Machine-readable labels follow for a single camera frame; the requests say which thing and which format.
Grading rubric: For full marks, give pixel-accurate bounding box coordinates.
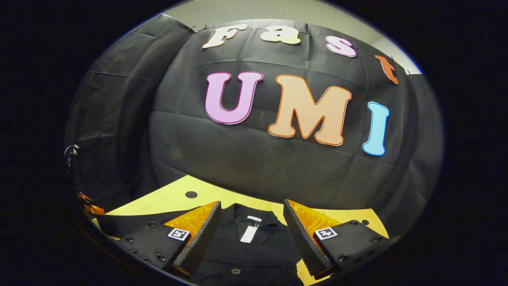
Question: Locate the black button-up garment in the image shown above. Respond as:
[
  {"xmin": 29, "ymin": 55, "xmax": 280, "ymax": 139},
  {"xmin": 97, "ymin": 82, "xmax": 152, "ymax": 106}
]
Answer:
[{"xmin": 96, "ymin": 203, "xmax": 318, "ymax": 286}]

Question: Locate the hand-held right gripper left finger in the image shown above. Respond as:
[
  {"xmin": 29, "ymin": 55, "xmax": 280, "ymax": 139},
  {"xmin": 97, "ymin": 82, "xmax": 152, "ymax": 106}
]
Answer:
[{"xmin": 120, "ymin": 201, "xmax": 222, "ymax": 276}]

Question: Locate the black backdrop cloth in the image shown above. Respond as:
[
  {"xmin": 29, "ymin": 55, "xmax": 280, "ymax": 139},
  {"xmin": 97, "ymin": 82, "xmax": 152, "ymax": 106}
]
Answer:
[{"xmin": 65, "ymin": 14, "xmax": 443, "ymax": 239}]

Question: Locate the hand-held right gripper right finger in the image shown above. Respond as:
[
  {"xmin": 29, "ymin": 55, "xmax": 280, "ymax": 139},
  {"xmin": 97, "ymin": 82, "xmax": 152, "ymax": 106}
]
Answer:
[{"xmin": 283, "ymin": 199, "xmax": 391, "ymax": 278}]

